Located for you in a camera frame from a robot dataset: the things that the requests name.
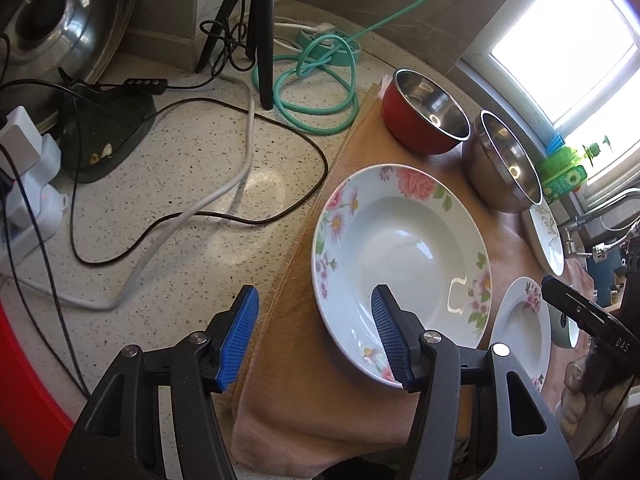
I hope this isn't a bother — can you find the green dish soap bottle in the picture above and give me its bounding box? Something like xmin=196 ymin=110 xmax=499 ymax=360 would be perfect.
xmin=535 ymin=136 xmax=611 ymax=204

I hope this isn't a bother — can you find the red object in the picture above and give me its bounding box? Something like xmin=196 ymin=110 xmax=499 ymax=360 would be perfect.
xmin=1 ymin=311 xmax=73 ymax=479

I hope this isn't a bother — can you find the teal round power strip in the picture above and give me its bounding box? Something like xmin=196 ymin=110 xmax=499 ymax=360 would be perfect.
xmin=309 ymin=29 xmax=362 ymax=67

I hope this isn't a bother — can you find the blue knife block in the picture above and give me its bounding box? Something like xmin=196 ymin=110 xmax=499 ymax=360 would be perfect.
xmin=587 ymin=248 xmax=622 ymax=307

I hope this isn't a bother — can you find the white plate grey leaf pattern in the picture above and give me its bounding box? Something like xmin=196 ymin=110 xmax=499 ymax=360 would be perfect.
xmin=521 ymin=200 xmax=565 ymax=276

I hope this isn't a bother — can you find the chrome kitchen faucet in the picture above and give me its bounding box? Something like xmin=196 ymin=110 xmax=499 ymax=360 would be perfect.
xmin=560 ymin=186 xmax=640 ymax=261

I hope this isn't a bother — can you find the blue ribbed sponge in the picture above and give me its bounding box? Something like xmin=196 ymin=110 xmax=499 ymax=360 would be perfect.
xmin=546 ymin=133 xmax=564 ymax=156

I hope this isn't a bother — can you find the white-gloved right hand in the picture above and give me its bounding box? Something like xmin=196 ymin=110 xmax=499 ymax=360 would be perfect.
xmin=554 ymin=356 xmax=632 ymax=448

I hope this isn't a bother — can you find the white power adapter strip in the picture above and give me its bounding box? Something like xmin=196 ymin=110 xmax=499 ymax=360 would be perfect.
xmin=1 ymin=105 xmax=70 ymax=274

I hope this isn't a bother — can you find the white cable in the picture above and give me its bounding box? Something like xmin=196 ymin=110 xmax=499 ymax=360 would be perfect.
xmin=0 ymin=74 xmax=257 ymax=312

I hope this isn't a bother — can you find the black cable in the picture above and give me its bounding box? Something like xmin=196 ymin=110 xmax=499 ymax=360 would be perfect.
xmin=0 ymin=19 xmax=330 ymax=401

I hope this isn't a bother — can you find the dark green dish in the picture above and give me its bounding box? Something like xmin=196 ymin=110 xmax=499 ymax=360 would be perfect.
xmin=58 ymin=80 xmax=156 ymax=183

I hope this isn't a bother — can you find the large stainless steel bowl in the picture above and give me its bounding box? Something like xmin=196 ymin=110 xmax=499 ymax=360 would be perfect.
xmin=462 ymin=110 xmax=544 ymax=214

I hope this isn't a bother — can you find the light blue ceramic bowl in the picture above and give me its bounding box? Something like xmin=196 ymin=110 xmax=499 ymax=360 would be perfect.
xmin=548 ymin=304 xmax=580 ymax=349

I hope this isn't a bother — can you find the red steel bowl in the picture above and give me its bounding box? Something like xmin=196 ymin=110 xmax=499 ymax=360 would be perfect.
xmin=382 ymin=68 xmax=472 ymax=155

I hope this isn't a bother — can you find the large pink-flower plate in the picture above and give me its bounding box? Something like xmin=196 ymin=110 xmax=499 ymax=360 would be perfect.
xmin=310 ymin=164 xmax=492 ymax=388

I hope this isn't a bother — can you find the pink towel mat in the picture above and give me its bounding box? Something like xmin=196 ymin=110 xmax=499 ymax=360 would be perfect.
xmin=230 ymin=86 xmax=544 ymax=478

